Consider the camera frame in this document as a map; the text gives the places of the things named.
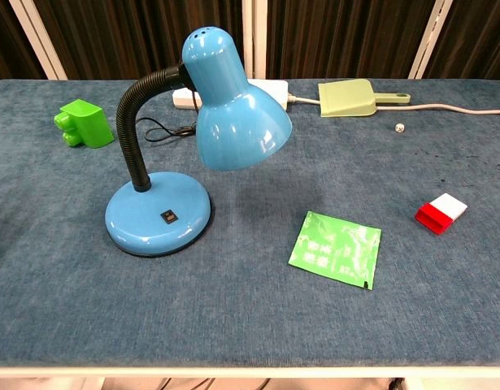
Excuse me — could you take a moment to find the pale green plastic dustpan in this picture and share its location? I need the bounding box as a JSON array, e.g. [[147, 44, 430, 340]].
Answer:
[[317, 79, 412, 119]]

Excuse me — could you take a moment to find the blue fabric table cover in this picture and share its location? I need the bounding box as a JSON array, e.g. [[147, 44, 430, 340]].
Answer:
[[0, 78, 500, 369]]

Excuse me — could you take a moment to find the green plastic building block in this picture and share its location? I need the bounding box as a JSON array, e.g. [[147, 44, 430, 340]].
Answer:
[[53, 98, 115, 150]]

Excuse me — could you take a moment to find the white slanted frame post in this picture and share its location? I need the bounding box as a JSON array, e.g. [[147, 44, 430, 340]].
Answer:
[[407, 0, 454, 80], [8, 0, 68, 80]]

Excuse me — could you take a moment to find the red and white plastic block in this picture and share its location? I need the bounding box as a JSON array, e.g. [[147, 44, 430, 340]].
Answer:
[[414, 193, 468, 236]]

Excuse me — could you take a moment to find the blue gooseneck table lamp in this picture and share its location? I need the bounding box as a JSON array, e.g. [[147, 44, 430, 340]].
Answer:
[[104, 26, 293, 258]]

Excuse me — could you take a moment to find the white vertical frame post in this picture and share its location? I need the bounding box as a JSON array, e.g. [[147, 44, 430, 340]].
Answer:
[[241, 0, 268, 80]]

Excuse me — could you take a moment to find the thin black cable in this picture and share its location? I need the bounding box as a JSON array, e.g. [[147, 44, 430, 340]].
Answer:
[[134, 89, 202, 144]]

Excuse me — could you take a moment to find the dark pleated curtain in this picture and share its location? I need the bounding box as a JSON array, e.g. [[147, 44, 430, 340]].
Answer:
[[0, 0, 500, 81]]

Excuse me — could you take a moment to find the green foil sachet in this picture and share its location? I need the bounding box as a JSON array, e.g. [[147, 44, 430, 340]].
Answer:
[[288, 210, 383, 292]]

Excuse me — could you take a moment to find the white power strip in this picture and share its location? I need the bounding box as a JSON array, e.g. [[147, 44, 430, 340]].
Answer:
[[172, 78, 290, 111]]

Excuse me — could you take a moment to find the grey power strip cable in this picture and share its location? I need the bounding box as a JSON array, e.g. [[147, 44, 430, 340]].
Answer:
[[287, 93, 500, 115]]

